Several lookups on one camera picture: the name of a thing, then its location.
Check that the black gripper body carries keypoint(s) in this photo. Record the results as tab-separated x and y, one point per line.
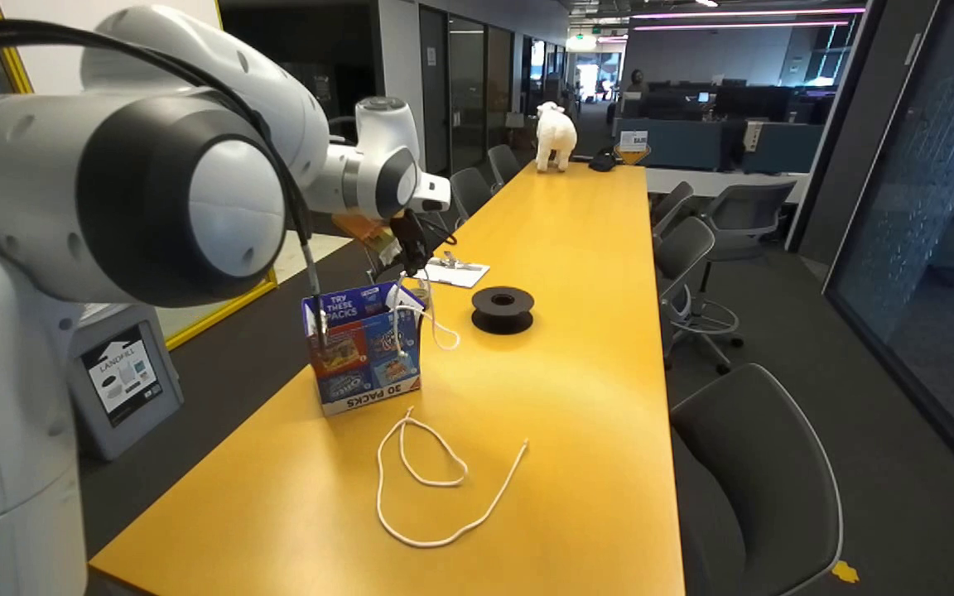
425	234

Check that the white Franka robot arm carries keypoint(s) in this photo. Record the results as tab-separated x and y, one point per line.
14	441

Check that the blue cardboard box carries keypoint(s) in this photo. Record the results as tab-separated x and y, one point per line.
367	375

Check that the grey box with label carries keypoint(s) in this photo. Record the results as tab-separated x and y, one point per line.
125	380

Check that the white paper sheet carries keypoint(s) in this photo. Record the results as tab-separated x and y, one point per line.
466	274

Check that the grey office chair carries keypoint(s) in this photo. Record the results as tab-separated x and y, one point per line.
679	251
748	207
470	191
502	164
673	203
761	474

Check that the black tape roll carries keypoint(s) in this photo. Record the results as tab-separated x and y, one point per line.
483	314

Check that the small black object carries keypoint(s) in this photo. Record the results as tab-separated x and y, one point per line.
604	164

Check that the dark grey sofa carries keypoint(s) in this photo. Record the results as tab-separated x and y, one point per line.
687	144

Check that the white side table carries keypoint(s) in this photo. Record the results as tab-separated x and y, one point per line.
721	173

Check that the yellowish wrist camera box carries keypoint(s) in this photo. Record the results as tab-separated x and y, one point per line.
364	227

